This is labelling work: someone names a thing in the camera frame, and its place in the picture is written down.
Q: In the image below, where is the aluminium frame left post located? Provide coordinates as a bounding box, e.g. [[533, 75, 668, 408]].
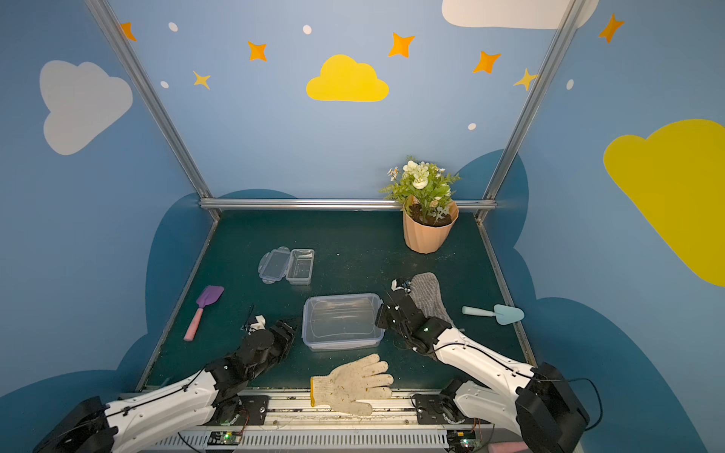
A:
[[85, 0, 213, 201]]

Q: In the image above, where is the circuit board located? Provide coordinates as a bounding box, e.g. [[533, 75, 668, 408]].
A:
[[207, 430, 243, 447], [447, 430, 483, 453]]

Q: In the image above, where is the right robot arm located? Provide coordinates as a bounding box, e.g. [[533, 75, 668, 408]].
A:
[[376, 288, 590, 452]]

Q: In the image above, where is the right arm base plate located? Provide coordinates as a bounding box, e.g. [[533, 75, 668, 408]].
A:
[[412, 394, 466, 425]]

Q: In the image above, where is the aluminium frame rear bar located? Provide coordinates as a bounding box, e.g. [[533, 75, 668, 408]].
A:
[[199, 197, 498, 213]]

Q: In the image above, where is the white knit work glove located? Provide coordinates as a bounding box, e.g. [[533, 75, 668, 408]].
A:
[[311, 354, 394, 416]]

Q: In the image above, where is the purple pink toy shovel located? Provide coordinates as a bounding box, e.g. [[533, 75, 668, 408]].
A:
[[487, 442, 528, 453]]

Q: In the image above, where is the left circuit board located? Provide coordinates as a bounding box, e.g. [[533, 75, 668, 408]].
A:
[[207, 430, 243, 447]]

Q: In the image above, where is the small clear lunch box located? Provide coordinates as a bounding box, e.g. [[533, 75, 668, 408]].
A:
[[285, 249, 315, 286]]

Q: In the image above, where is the aluminium front rail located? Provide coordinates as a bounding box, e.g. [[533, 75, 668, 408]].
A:
[[93, 388, 585, 453]]

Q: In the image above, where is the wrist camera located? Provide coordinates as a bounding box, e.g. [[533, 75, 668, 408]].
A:
[[247, 315, 266, 334], [391, 279, 411, 294]]

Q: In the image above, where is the potted artificial flower plant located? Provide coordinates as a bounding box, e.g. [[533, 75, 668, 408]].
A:
[[379, 158, 461, 254]]

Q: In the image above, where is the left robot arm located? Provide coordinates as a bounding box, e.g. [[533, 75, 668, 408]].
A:
[[33, 317, 301, 452]]

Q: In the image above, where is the right circuit board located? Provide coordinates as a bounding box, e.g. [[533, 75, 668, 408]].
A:
[[447, 430, 483, 453]]

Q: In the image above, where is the large clear lunch box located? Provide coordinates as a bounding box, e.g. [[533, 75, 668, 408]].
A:
[[302, 294, 385, 351]]

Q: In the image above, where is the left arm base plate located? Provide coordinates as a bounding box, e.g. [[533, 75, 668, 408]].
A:
[[209, 394, 270, 426]]

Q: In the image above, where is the teal silicone spatula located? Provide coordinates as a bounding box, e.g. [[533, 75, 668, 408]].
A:
[[462, 304, 525, 326]]

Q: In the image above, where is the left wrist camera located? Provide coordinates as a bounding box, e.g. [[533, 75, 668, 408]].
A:
[[247, 315, 266, 334]]

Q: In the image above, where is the aluminium frame post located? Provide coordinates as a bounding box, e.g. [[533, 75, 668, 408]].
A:
[[85, 0, 213, 201], [476, 0, 588, 226]]

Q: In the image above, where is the small lunch box lid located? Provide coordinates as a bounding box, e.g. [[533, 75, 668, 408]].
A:
[[258, 247, 292, 284]]

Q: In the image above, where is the aluminium frame right post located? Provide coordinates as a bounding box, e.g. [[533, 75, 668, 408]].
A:
[[476, 0, 588, 226]]

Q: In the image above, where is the purple silicone spatula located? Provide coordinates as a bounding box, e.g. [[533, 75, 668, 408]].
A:
[[183, 285, 225, 342]]

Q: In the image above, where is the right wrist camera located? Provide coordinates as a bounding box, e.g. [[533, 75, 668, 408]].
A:
[[391, 279, 411, 294]]

